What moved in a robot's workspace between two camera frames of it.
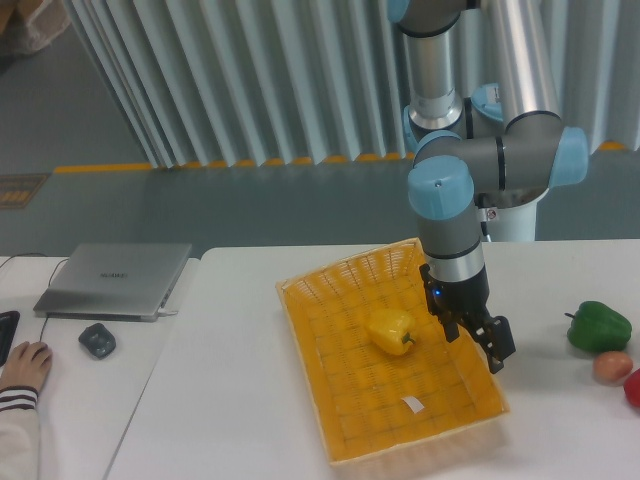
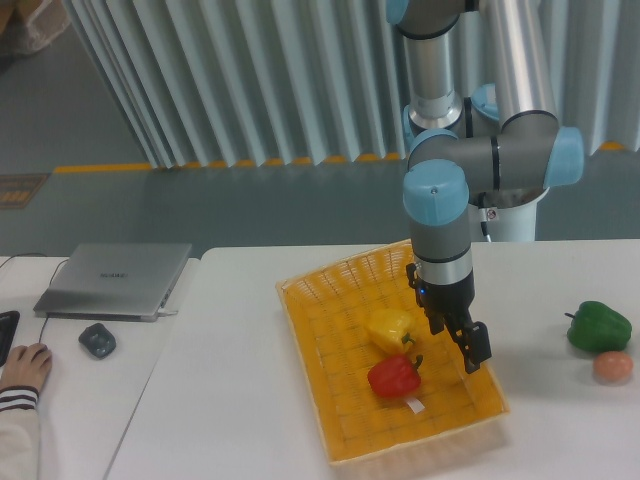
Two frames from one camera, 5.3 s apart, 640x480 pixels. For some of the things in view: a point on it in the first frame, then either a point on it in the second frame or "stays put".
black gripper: [453, 302] -> [454, 298]
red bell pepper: [632, 387] -> [395, 376]
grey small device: [98, 340] stays put
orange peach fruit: [611, 367] stays put
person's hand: [26, 364] stays put
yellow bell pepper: [391, 331] stays put
